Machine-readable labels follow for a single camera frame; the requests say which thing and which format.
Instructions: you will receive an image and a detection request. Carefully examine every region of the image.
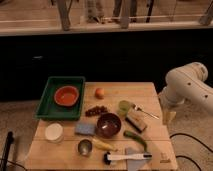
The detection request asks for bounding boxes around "orange apple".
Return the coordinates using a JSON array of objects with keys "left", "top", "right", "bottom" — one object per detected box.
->
[{"left": 95, "top": 88, "right": 104, "bottom": 99}]

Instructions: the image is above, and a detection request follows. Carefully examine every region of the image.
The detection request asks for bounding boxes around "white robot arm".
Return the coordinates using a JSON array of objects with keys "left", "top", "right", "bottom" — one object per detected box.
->
[{"left": 158, "top": 62, "right": 213, "bottom": 125}]

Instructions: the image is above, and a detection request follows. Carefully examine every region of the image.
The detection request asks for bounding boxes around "green cup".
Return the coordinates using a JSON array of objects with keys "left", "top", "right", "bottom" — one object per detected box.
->
[{"left": 118, "top": 100, "right": 131, "bottom": 116}]

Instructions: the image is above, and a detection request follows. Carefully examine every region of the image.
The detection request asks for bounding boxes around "small metal cup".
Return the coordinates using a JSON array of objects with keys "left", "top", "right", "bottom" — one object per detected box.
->
[{"left": 78, "top": 139, "right": 92, "bottom": 156}]

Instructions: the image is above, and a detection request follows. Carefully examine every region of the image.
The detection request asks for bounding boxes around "white paper cup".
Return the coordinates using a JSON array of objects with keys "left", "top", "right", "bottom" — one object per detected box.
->
[{"left": 45, "top": 123, "right": 63, "bottom": 143}]

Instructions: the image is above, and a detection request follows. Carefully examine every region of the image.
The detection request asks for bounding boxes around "grey cloth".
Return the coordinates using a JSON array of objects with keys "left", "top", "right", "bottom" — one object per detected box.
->
[{"left": 125, "top": 147, "right": 152, "bottom": 171}]

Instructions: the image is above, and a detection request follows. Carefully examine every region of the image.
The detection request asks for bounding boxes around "dark red bowl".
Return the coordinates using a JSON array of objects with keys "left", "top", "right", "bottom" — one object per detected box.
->
[{"left": 96, "top": 113, "right": 121, "bottom": 138}]

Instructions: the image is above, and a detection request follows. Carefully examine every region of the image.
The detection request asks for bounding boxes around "bunch of dark grapes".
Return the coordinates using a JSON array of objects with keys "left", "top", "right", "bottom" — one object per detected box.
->
[{"left": 85, "top": 106, "right": 108, "bottom": 117}]

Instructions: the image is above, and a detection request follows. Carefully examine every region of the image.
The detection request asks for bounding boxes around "blue sponge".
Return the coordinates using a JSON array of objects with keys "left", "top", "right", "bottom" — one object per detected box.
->
[{"left": 75, "top": 123, "right": 95, "bottom": 136}]

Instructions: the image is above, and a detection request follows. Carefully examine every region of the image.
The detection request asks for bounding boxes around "orange bowl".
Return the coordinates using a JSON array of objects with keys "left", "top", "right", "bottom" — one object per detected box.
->
[{"left": 54, "top": 86, "right": 79, "bottom": 107}]

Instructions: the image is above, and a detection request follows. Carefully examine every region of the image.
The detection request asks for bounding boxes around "green plastic tray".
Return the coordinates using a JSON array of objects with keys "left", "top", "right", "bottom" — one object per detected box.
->
[{"left": 36, "top": 76, "right": 85, "bottom": 121}]

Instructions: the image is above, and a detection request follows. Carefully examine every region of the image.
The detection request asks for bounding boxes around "black pole stand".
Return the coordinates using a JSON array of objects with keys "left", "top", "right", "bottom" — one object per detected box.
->
[{"left": 0, "top": 131, "right": 14, "bottom": 171}]

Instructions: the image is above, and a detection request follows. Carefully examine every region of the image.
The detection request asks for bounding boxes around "black floor cable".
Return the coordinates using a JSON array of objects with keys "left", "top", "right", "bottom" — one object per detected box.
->
[{"left": 169, "top": 132, "right": 213, "bottom": 171}]

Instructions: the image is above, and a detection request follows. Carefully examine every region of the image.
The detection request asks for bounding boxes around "white handled brush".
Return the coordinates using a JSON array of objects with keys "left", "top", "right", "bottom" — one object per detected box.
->
[{"left": 103, "top": 152, "right": 152, "bottom": 165}]

